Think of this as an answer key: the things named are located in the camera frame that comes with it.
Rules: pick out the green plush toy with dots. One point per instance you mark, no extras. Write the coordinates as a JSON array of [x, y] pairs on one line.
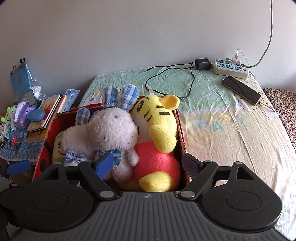
[[57, 150]]

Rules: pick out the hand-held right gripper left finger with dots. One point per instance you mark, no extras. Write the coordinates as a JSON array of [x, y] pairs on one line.
[[105, 166]]

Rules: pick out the blue oval case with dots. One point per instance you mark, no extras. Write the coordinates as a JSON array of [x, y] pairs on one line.
[[35, 115]]

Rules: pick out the yellow plush tiger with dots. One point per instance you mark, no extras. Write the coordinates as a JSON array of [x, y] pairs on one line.
[[159, 139]]

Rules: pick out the black smartphone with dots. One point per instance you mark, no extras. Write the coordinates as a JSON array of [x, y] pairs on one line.
[[240, 89]]

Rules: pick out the white USB charger plug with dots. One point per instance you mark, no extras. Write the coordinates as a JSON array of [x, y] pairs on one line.
[[236, 59]]

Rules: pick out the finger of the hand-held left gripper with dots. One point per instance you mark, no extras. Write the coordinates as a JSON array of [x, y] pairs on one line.
[[18, 166]]

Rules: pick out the thin flat book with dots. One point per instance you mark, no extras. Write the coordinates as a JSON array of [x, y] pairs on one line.
[[34, 136]]

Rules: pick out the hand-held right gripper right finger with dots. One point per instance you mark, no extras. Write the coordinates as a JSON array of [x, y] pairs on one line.
[[190, 165]]

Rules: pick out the white power strip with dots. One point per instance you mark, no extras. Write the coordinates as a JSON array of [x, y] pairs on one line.
[[231, 69]]

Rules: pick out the white crumpled plastic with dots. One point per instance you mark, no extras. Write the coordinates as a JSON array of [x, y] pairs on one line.
[[36, 90]]

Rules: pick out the purple tissue pack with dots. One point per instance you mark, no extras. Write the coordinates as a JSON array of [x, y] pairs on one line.
[[22, 117]]

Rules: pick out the black power adapter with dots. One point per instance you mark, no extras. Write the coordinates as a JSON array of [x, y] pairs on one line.
[[202, 64]]

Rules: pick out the green toy frog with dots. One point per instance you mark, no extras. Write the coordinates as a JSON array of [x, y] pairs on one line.
[[10, 111]]

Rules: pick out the red cardboard box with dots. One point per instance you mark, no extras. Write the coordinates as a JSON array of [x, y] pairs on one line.
[[52, 129]]

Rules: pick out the small white plush rabbit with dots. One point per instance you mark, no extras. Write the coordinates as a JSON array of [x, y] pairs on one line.
[[74, 139]]

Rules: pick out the stack of books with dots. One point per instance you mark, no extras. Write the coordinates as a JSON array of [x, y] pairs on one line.
[[49, 106]]

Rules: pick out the cartoon print bed sheet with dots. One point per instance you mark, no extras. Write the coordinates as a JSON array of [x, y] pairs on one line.
[[231, 139]]

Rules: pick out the blue printed packet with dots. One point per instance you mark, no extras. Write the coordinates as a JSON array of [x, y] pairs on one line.
[[70, 98]]

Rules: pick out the small dark mirror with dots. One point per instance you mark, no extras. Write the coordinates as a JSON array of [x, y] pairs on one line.
[[30, 97]]

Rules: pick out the large white plush rabbit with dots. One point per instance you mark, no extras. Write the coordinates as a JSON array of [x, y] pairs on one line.
[[111, 129]]

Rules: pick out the red key bunch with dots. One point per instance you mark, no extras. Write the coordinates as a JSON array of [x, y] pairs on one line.
[[14, 140]]

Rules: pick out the blue checked cloth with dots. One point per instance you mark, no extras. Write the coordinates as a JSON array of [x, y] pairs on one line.
[[20, 150]]

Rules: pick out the blue plastic bag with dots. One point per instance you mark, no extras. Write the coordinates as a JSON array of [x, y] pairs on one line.
[[22, 78]]

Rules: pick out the patterned brown stool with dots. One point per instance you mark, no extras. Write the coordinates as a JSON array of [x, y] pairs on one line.
[[286, 109]]

